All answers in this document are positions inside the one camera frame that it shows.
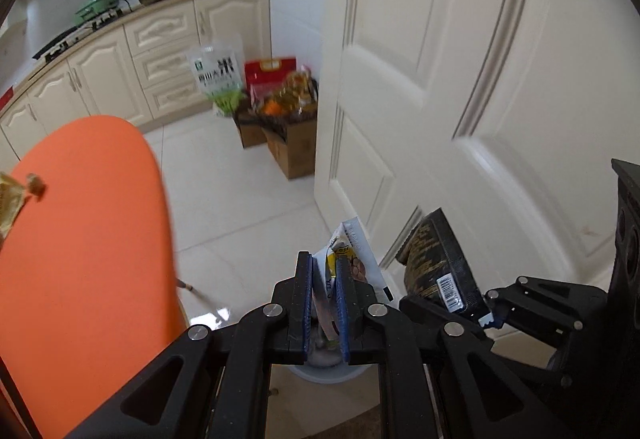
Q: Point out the black snack packet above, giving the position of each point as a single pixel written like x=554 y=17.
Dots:
x=435 y=259

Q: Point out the cream lower kitchen cabinets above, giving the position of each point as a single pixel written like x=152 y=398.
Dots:
x=160 y=64

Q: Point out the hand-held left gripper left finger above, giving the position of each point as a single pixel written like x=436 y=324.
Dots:
x=306 y=319

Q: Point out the red packaged food bag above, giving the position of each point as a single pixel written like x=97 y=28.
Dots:
x=267 y=71

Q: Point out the orange tablecloth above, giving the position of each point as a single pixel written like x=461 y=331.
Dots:
x=85 y=244

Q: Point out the round table black legs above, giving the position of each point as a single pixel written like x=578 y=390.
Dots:
x=200 y=294

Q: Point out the cardboard box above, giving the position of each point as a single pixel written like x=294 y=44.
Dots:
x=252 y=131
x=295 y=149

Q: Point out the gold snack wrapper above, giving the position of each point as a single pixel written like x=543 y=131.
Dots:
x=9 y=204

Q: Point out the pale blue plastic bucket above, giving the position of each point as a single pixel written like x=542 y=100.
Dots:
x=330 y=371

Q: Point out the white green rice bag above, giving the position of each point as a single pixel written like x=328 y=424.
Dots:
x=220 y=69

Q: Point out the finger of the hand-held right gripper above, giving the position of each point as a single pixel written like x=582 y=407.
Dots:
x=550 y=306
x=535 y=359

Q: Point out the small brown scrap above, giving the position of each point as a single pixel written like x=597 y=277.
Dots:
x=36 y=185

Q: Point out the yellow white snack packet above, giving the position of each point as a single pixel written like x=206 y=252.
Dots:
x=350 y=239

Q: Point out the white panel door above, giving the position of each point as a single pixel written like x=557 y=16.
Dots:
x=450 y=69

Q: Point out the black gas stove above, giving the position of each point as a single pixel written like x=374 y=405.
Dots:
x=70 y=39

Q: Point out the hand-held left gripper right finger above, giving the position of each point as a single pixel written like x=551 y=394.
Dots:
x=341 y=314

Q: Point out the red plastic basin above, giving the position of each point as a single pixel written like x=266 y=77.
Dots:
x=5 y=101

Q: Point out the green electric pot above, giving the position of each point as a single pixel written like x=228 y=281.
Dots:
x=97 y=6

